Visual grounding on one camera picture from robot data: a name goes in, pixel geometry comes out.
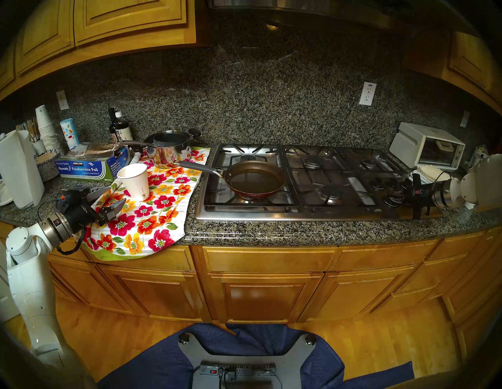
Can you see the blue moving blanket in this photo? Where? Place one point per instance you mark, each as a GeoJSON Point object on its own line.
{"type": "Point", "coordinates": [145, 364]}

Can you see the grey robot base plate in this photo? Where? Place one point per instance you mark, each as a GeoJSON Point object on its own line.
{"type": "Point", "coordinates": [286, 362]}

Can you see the floral kitchen towel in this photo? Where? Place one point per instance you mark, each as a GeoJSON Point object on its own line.
{"type": "Point", "coordinates": [157, 219]}

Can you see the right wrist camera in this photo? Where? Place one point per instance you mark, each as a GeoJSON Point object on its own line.
{"type": "Point", "coordinates": [422, 192]}

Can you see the black base knob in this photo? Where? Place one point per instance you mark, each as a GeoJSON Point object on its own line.
{"type": "Point", "coordinates": [183, 338]}
{"type": "Point", "coordinates": [310, 339]}

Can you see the stainless steel saucepan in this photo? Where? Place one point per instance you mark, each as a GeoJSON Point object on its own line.
{"type": "Point", "coordinates": [172, 155]}

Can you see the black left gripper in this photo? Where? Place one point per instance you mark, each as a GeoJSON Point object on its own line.
{"type": "Point", "coordinates": [80, 213]}

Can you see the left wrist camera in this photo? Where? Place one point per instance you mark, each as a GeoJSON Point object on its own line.
{"type": "Point", "coordinates": [64, 197]}

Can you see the grey power strip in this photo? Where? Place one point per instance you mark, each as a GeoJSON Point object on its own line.
{"type": "Point", "coordinates": [247, 370]}

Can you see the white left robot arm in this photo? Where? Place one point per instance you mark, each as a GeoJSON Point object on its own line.
{"type": "Point", "coordinates": [27, 282]}

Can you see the soy sauce bottle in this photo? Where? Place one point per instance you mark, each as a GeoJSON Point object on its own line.
{"type": "Point", "coordinates": [124, 132]}

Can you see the brown frying pan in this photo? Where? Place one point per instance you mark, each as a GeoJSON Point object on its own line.
{"type": "Point", "coordinates": [255, 178]}

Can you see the wooden upper cabinet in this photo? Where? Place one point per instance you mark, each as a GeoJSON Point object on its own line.
{"type": "Point", "coordinates": [470, 59]}
{"type": "Point", "coordinates": [117, 19]}

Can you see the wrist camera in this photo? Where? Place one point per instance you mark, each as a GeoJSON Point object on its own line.
{"type": "Point", "coordinates": [64, 197]}
{"type": "Point", "coordinates": [422, 192]}

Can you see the wooden lower cabinets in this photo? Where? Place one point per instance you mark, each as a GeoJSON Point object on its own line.
{"type": "Point", "coordinates": [266, 286]}

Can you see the black stove knob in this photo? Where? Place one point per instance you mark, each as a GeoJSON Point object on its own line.
{"type": "Point", "coordinates": [378, 183]}
{"type": "Point", "coordinates": [388, 202]}
{"type": "Point", "coordinates": [392, 183]}

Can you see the folded yellow cloth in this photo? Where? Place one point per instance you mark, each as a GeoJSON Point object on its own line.
{"type": "Point", "coordinates": [431, 172]}

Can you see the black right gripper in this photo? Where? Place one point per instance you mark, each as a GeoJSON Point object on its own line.
{"type": "Point", "coordinates": [419, 196]}

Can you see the white utensil holder cup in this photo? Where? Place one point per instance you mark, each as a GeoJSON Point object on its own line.
{"type": "Point", "coordinates": [39, 146]}

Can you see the white wall outlet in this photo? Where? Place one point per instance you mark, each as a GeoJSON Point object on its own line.
{"type": "Point", "coordinates": [368, 93]}

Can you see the white toaster oven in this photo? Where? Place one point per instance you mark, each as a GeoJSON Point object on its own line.
{"type": "Point", "coordinates": [410, 145]}

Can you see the dark glass bottle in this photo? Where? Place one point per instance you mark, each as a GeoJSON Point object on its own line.
{"type": "Point", "coordinates": [112, 125]}

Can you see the blue foil sheet box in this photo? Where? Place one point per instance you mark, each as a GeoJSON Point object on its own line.
{"type": "Point", "coordinates": [90, 166]}

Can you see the white paper towel roll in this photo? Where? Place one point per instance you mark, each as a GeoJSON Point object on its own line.
{"type": "Point", "coordinates": [19, 168]}

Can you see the white paper cup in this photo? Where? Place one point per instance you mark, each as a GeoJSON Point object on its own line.
{"type": "Point", "coordinates": [135, 182]}

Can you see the stack of paper cups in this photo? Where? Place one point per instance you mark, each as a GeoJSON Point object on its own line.
{"type": "Point", "coordinates": [48, 129]}

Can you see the black cast iron grate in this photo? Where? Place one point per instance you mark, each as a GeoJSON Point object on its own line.
{"type": "Point", "coordinates": [292, 176]}
{"type": "Point", "coordinates": [300, 192]}
{"type": "Point", "coordinates": [398, 168]}

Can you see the patterned salt canister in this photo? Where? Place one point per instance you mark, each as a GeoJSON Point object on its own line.
{"type": "Point", "coordinates": [70, 133]}

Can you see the stainless steel gas cooktop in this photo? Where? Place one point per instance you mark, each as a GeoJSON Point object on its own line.
{"type": "Point", "coordinates": [313, 213]}

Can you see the white decorated jar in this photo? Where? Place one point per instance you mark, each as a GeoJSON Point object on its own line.
{"type": "Point", "coordinates": [479, 153]}

